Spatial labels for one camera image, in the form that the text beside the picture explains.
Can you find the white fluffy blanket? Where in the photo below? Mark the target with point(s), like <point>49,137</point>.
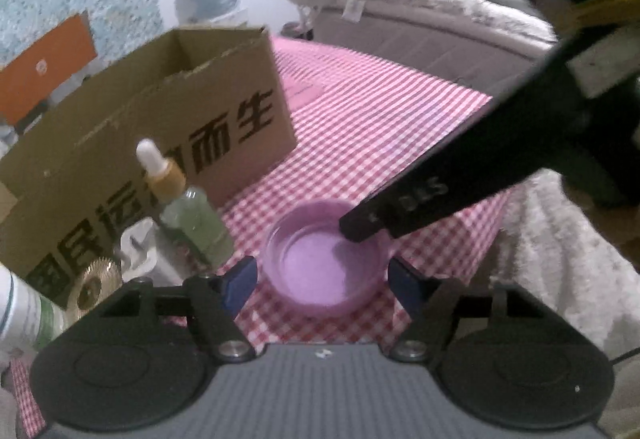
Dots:
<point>580,261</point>

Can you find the brown cardboard box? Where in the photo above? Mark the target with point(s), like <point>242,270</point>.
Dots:
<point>196,107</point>

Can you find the orange box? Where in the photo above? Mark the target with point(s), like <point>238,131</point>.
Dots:
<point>47,64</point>

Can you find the green dropper bottle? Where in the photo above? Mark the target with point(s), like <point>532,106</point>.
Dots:
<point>185,211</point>

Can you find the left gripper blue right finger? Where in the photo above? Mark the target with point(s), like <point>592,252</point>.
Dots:
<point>431,305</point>

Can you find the gold lid jar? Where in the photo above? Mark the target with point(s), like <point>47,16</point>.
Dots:
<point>95,284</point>

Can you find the bed with blankets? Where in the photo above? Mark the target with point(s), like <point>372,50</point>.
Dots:
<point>480,44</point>

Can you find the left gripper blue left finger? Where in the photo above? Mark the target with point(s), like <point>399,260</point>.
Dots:
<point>216,300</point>

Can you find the purple plastic lid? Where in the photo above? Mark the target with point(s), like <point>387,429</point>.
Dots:
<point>314,269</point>

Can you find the red checkered tablecloth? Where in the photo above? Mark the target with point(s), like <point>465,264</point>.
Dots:
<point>357,120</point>

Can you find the white power adapter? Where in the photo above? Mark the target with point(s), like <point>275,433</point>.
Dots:
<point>145,251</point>

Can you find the white pill bottle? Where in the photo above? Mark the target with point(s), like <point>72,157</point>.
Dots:
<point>29,321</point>

